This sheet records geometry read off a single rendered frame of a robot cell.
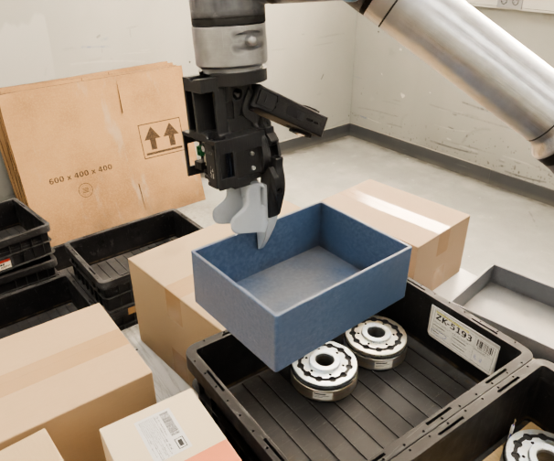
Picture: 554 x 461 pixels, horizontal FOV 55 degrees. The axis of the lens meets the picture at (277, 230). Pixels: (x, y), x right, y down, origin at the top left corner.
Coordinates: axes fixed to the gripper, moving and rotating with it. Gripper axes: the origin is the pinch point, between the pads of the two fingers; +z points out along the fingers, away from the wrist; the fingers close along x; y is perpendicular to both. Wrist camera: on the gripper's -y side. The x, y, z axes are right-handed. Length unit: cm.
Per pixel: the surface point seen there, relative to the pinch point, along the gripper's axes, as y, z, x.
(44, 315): 9, 64, -114
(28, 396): 27.6, 23.9, -22.0
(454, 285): -66, 41, -16
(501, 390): -21.4, 22.3, 21.5
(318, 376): -7.9, 25.9, 0.4
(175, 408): 14.4, 19.3, -0.9
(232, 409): 9.0, 19.3, 4.0
